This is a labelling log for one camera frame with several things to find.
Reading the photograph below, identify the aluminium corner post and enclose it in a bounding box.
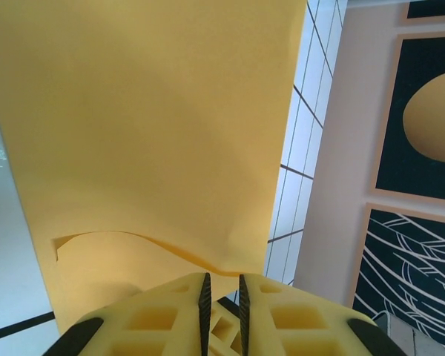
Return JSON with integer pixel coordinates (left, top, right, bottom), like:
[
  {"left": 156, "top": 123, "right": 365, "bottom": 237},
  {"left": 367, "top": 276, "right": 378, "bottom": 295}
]
[{"left": 369, "top": 310, "right": 445, "bottom": 356}]

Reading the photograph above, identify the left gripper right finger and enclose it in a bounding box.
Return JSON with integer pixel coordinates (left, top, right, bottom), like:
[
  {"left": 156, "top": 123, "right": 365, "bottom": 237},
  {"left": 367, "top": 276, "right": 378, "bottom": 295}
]
[{"left": 238, "top": 273, "right": 409, "bottom": 356}]

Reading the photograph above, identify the orange cloth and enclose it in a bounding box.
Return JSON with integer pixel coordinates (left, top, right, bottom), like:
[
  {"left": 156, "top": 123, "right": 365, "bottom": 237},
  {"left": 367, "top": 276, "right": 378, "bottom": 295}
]
[{"left": 0, "top": 0, "right": 308, "bottom": 356}]

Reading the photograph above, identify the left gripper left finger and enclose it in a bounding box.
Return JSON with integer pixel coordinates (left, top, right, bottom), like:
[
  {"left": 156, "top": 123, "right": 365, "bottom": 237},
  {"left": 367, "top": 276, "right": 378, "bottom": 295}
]
[{"left": 46, "top": 272, "right": 212, "bottom": 356}]

